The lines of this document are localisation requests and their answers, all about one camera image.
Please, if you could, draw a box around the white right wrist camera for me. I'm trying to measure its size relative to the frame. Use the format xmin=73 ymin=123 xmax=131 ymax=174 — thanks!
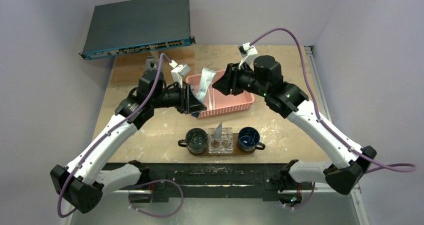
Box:
xmin=238 ymin=42 xmax=258 ymax=70

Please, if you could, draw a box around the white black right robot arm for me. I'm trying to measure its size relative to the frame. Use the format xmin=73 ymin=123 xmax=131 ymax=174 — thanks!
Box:
xmin=212 ymin=55 xmax=377 ymax=195

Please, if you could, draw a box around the pink plastic basket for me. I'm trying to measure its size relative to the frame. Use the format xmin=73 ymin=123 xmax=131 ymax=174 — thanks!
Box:
xmin=194 ymin=86 xmax=255 ymax=119

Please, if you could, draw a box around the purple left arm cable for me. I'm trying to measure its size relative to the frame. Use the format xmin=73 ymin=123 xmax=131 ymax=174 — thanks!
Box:
xmin=56 ymin=52 xmax=176 ymax=218

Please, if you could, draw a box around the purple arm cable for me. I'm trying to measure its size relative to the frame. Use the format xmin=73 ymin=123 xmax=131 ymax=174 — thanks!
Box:
xmin=248 ymin=28 xmax=418 ymax=174
xmin=56 ymin=52 xmax=176 ymax=218

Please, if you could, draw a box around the black table front rail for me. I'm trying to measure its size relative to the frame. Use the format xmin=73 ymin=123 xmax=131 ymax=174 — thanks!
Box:
xmin=101 ymin=163 xmax=339 ymax=203

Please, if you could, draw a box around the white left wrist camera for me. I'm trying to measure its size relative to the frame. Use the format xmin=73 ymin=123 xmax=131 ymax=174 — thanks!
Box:
xmin=169 ymin=60 xmax=191 ymax=88

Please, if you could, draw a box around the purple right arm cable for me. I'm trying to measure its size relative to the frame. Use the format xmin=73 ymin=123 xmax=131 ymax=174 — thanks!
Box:
xmin=248 ymin=28 xmax=418 ymax=174

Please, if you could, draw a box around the dark grey mug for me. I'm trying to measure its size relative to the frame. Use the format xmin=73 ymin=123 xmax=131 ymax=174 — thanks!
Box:
xmin=177 ymin=128 xmax=208 ymax=155

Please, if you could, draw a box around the clear glass toothbrush holder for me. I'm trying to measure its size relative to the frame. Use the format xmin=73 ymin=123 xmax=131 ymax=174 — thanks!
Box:
xmin=207 ymin=127 xmax=235 ymax=155

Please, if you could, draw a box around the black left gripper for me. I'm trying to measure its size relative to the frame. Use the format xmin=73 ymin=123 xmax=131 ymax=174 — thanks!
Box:
xmin=151 ymin=81 xmax=206 ymax=114

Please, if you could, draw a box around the aluminium frame rail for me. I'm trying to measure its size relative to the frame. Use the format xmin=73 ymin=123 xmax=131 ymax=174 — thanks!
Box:
xmin=304 ymin=46 xmax=332 ymax=123

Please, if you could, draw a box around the oval wooden tray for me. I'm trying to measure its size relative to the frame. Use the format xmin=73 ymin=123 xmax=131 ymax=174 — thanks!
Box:
xmin=178 ymin=133 xmax=266 ymax=157

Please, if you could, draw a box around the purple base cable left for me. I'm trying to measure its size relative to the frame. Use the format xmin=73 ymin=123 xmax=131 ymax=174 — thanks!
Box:
xmin=128 ymin=179 xmax=185 ymax=218

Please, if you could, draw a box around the dark blue mug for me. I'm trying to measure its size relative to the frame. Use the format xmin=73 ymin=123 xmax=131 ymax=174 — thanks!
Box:
xmin=237 ymin=126 xmax=266 ymax=153

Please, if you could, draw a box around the grey blue network switch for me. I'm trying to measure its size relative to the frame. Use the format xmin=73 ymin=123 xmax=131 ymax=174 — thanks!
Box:
xmin=79 ymin=0 xmax=196 ymax=60

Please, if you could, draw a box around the brown wooden board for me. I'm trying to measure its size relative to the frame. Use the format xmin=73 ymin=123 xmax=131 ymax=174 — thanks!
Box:
xmin=110 ymin=48 xmax=196 ymax=86

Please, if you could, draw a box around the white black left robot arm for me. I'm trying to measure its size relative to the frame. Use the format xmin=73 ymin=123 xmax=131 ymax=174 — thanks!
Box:
xmin=50 ymin=69 xmax=207 ymax=218

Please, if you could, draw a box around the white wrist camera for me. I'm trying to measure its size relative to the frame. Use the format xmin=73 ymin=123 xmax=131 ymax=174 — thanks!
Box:
xmin=169 ymin=60 xmax=191 ymax=88
xmin=238 ymin=42 xmax=258 ymax=70

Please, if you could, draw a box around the grey metal bracket stand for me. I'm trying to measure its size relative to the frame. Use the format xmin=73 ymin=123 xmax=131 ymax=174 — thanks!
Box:
xmin=143 ymin=50 xmax=161 ymax=75

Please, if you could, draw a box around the blue capped toothpaste tube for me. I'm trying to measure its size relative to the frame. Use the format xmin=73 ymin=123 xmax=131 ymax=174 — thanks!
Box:
xmin=195 ymin=67 xmax=217 ymax=105

